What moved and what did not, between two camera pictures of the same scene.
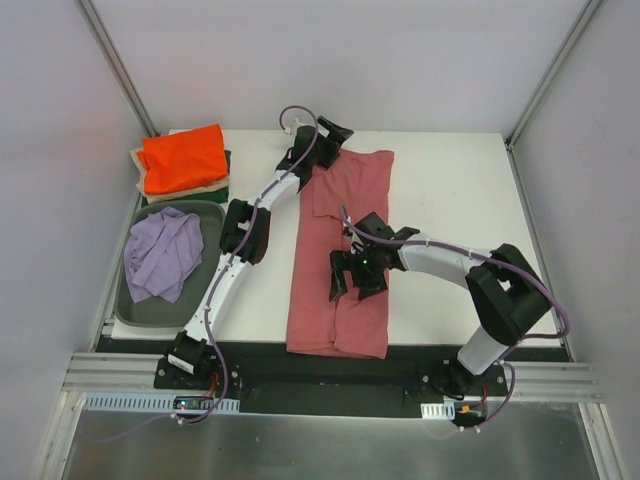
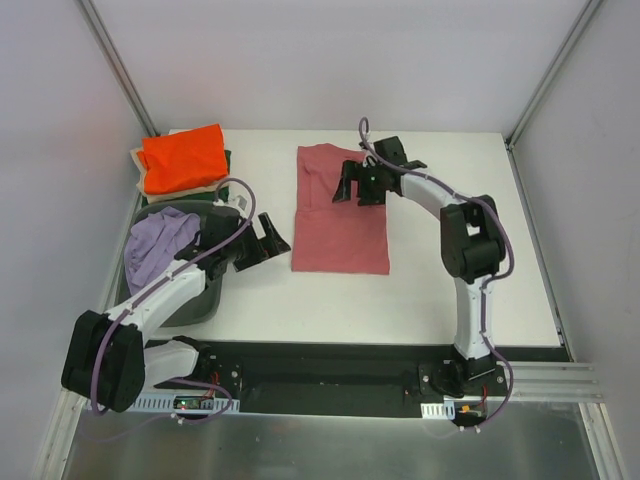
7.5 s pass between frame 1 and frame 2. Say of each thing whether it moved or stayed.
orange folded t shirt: stayed
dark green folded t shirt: stayed
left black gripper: moved
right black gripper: moved
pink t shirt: moved
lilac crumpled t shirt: stayed
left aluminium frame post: stayed
